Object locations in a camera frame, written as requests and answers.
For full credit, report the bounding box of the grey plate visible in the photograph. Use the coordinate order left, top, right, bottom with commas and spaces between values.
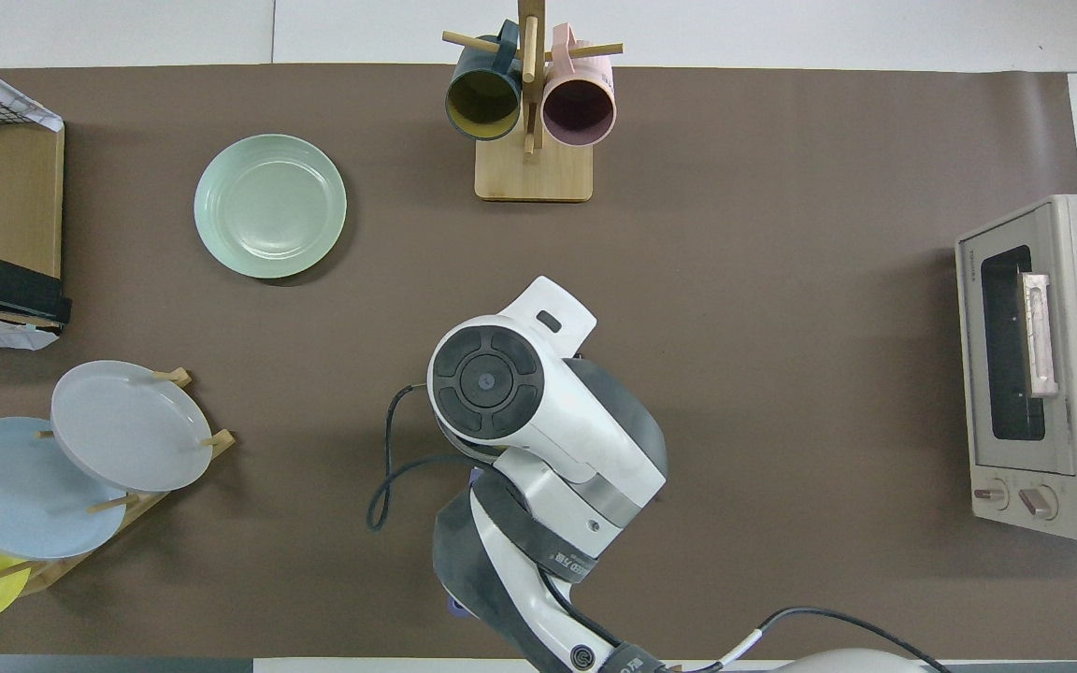
50, 361, 214, 494

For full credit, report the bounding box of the light blue plate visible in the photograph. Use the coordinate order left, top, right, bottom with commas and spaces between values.
0, 417, 128, 560

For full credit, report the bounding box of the wooden plate rack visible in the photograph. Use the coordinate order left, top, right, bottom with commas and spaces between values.
0, 367, 237, 597

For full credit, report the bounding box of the pale green plate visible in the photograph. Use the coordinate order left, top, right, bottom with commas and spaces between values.
194, 134, 348, 279

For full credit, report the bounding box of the wooden shelf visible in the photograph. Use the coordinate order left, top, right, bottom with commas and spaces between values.
0, 70, 65, 333

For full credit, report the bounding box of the dark teal mug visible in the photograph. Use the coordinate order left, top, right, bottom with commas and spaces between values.
445, 21, 524, 141

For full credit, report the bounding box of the wooden mug tree stand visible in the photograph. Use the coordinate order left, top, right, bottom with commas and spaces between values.
442, 0, 624, 203

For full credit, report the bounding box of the pink ribbed mug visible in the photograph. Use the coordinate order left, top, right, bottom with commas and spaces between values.
541, 23, 616, 148

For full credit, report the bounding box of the brown table mat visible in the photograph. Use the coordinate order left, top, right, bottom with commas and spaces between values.
0, 64, 1077, 660

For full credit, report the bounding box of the black wire basket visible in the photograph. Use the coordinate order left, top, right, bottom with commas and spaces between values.
0, 79, 46, 128

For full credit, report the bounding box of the black cable with white sleeve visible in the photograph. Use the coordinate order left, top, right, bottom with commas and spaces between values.
669, 607, 953, 673

